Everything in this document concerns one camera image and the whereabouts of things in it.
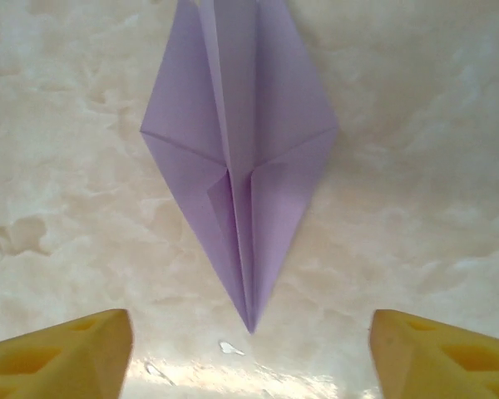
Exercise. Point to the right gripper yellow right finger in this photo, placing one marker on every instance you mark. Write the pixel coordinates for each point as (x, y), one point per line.
(441, 361)

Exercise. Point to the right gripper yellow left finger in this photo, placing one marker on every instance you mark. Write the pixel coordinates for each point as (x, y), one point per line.
(58, 361)

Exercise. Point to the purple square paper sheet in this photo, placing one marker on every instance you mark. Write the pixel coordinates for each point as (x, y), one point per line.
(241, 145)

